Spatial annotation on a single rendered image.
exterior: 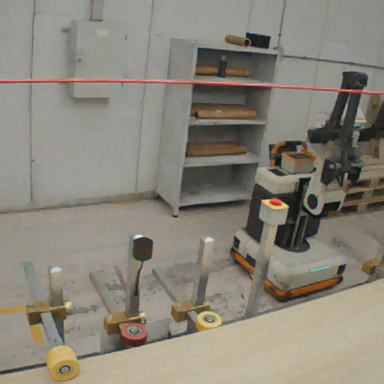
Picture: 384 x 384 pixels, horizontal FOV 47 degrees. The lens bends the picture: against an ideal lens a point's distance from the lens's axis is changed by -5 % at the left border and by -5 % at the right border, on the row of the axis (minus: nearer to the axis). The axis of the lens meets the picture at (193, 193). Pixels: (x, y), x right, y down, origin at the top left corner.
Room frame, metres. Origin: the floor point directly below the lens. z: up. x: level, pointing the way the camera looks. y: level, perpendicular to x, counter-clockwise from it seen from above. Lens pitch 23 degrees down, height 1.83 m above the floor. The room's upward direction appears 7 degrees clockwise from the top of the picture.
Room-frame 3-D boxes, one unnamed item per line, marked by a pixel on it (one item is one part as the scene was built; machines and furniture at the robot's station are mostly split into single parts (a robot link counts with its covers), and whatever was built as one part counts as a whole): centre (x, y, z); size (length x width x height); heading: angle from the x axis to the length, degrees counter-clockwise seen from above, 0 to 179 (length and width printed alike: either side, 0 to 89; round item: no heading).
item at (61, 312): (1.06, 0.38, 0.95); 0.14 x 0.06 x 0.05; 121
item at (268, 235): (1.46, -0.29, 0.93); 0.05 x 0.05 x 0.45; 31
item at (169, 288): (1.36, 0.00, 0.83); 0.43 x 0.03 x 0.04; 31
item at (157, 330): (1.24, 0.14, 0.75); 0.26 x 0.01 x 0.10; 121
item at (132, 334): (1.08, 0.12, 0.85); 0.08 x 0.08 x 0.11
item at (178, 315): (1.32, -0.05, 0.84); 0.14 x 0.06 x 0.05; 121
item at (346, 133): (2.50, -0.82, 1.40); 0.11 x 0.06 x 0.43; 121
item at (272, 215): (1.46, -0.29, 1.18); 0.07 x 0.07 x 0.08; 31
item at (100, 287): (1.25, 0.22, 0.84); 0.43 x 0.03 x 0.04; 31
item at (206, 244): (1.33, -0.07, 0.89); 0.04 x 0.04 x 0.48; 31
